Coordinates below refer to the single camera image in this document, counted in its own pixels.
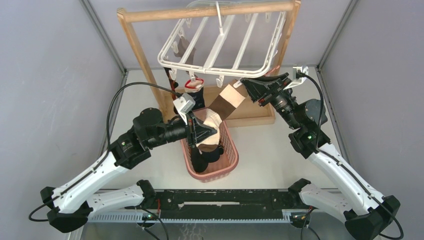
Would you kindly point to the wooden hanging rack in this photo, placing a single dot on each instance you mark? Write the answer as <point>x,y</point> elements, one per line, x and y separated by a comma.
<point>199,9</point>

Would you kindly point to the pink plastic basket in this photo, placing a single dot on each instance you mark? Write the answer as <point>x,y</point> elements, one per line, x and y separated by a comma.
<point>210,166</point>

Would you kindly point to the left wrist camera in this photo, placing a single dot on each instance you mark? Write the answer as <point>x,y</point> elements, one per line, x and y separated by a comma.
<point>184,105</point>

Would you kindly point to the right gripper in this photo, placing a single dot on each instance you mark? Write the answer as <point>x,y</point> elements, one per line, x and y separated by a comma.
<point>270,90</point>

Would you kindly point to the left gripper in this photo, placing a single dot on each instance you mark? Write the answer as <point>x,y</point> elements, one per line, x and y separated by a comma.
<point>197,131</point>

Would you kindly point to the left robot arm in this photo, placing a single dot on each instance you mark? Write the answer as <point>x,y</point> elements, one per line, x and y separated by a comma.
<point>74,203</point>

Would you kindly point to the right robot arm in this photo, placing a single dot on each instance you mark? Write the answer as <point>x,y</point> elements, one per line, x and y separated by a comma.
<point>364,211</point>

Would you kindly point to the pink plastic clothespin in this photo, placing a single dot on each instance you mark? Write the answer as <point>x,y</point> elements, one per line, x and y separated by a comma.
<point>272,71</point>

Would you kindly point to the black red cuff sock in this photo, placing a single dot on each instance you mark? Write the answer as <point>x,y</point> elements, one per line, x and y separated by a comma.
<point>195,88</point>

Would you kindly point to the brown patterned sock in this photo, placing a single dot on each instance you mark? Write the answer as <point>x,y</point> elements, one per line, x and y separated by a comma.
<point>173,84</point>

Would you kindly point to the white plastic clip hanger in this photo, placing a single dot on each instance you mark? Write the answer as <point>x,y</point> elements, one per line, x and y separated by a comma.
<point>238,45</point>

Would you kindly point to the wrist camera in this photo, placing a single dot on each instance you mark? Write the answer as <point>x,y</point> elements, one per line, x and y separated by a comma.
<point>184,105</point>
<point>299,78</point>

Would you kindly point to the brown beige striped sock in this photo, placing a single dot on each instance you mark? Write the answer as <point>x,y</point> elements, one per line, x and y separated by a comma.
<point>228,100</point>

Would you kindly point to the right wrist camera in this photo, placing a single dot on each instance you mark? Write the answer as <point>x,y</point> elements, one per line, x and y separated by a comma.
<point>299,78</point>

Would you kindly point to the plain black sock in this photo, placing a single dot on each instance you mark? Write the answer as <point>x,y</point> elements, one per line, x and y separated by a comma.
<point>200,159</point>

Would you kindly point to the navy dark sock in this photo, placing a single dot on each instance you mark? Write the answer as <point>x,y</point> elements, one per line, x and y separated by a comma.
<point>212,156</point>

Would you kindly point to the black mounting rail base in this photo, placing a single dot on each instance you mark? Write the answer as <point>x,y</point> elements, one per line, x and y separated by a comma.
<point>213,206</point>

